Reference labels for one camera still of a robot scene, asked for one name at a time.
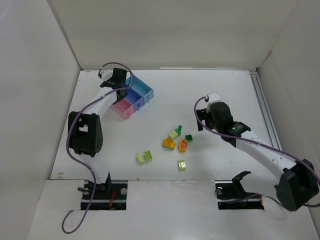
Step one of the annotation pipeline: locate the dark green square lego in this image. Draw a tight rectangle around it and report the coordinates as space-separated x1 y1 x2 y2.
185 134 193 142

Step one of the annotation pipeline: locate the metallic gold lego brick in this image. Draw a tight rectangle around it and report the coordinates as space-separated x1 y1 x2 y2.
177 160 187 172

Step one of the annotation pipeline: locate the light green rectangular lego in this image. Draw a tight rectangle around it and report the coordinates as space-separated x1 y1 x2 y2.
143 150 153 162

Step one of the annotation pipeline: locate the light green rounded lego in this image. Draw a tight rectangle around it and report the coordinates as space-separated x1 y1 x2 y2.
136 154 145 164

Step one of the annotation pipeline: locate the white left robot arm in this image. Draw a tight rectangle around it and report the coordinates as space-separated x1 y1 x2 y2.
66 67 128 181

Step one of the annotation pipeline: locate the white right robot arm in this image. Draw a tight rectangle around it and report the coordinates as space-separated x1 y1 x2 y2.
193 101 320 212

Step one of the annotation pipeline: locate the light blue drawer bin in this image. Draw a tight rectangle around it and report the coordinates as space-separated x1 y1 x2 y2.
125 76 154 105

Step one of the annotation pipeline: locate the light green and green lego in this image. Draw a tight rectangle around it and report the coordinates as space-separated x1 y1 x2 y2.
168 128 181 140

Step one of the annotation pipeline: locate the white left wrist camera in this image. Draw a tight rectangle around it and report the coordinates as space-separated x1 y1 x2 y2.
98 69 113 81

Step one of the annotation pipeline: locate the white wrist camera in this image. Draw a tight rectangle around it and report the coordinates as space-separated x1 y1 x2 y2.
98 69 113 81
204 92 221 103

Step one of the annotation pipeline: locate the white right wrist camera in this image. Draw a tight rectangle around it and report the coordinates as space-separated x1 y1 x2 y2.
204 92 221 103

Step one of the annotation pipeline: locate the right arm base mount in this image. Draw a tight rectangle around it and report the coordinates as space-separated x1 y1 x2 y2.
214 170 265 210

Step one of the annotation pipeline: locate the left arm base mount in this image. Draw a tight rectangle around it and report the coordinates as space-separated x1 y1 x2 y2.
77 174 128 211

